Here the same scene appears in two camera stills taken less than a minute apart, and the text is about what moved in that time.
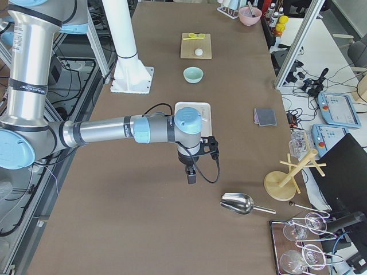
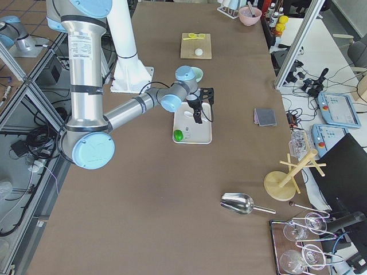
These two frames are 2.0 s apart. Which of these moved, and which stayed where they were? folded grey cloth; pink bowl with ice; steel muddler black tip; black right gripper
Moved: black right gripper
Stayed: pink bowl with ice; steel muddler black tip; folded grey cloth
